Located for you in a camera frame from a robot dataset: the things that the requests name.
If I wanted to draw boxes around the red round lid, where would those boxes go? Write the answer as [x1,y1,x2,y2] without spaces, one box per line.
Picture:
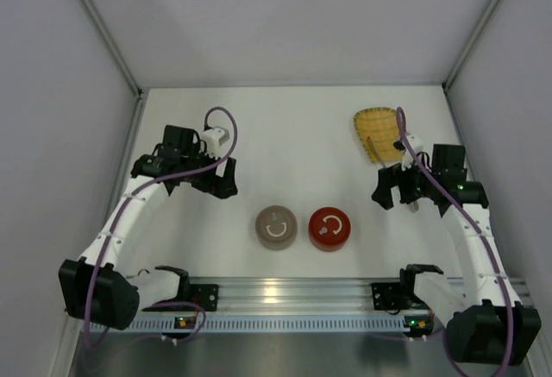
[309,207,352,243]

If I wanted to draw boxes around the grey round lid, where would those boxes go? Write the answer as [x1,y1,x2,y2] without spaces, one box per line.
[255,205,298,243]

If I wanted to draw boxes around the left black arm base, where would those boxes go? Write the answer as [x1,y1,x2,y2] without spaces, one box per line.
[144,283,219,312]

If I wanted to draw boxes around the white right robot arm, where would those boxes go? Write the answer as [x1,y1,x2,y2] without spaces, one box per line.
[372,144,542,368]

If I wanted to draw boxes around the grey tin with orange food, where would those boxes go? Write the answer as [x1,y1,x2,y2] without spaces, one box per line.
[259,238,295,251]

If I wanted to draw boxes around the metal tongs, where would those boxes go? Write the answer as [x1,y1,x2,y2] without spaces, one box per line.
[365,135,420,214]

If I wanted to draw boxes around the left aluminium frame post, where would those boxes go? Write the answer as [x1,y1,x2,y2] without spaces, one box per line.
[78,0,143,99]

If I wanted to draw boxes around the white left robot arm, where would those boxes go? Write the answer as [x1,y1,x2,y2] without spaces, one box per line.
[59,125,237,330]

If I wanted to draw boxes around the right aluminium frame post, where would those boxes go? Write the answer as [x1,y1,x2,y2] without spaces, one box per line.
[442,0,503,95]

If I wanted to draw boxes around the red-based metal lunch tin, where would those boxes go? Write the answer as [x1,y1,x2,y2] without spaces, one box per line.
[309,232,350,252]

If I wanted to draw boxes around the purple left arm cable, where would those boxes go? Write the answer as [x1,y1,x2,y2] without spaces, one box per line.
[83,106,239,349]

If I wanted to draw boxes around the slotted grey cable duct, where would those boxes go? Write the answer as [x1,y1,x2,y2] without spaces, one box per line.
[80,315,411,334]

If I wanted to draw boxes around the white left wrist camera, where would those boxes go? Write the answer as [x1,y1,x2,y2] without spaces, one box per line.
[200,127,229,158]

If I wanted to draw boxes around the aluminium frame post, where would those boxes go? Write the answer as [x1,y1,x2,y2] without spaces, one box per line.
[78,0,143,99]
[442,0,503,95]

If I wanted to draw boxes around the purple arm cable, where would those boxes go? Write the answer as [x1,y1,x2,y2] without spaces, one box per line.
[394,106,518,369]
[83,106,239,349]

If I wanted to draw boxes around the aluminium mounting rail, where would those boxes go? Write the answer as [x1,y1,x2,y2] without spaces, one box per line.
[64,276,535,317]

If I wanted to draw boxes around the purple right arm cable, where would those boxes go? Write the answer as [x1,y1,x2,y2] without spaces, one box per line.
[394,106,518,369]

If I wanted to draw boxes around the woven bamboo tray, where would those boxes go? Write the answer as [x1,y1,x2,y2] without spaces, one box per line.
[353,107,402,166]

